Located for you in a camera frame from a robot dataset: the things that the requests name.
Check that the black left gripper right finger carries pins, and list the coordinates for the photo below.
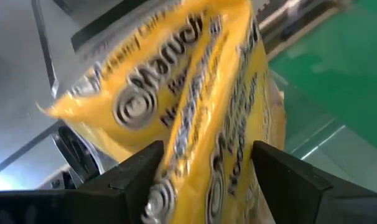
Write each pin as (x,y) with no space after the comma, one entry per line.
(285,186)

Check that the yellow ramen pack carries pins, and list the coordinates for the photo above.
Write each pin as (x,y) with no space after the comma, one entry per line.
(201,174)
(114,77)

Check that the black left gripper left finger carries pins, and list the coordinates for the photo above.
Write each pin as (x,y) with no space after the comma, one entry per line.
(135,174)

